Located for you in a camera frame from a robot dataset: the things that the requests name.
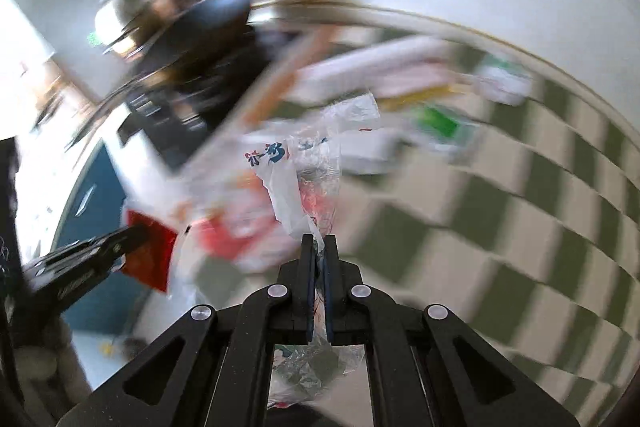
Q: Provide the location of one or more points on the orange and white strip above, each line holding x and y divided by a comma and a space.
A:
290, 77

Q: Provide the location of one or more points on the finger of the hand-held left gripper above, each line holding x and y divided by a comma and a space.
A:
95, 254

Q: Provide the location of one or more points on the clear printed plastic wrapper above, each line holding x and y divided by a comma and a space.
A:
315, 167

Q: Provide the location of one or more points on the long white box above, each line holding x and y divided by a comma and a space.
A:
370, 67

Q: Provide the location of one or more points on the white and green packet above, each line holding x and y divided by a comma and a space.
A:
505, 79

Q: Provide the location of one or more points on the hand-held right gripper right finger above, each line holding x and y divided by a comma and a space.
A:
330, 292

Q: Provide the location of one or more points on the person in dark clothes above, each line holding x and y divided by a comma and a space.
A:
210, 72

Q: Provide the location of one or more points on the blue cabinet door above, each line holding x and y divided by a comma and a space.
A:
95, 207

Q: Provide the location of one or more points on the green and white checkered cloth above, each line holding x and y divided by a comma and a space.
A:
530, 217

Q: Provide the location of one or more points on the white and red plastic bag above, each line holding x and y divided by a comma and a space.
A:
225, 237

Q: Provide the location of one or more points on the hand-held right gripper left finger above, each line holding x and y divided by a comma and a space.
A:
309, 292

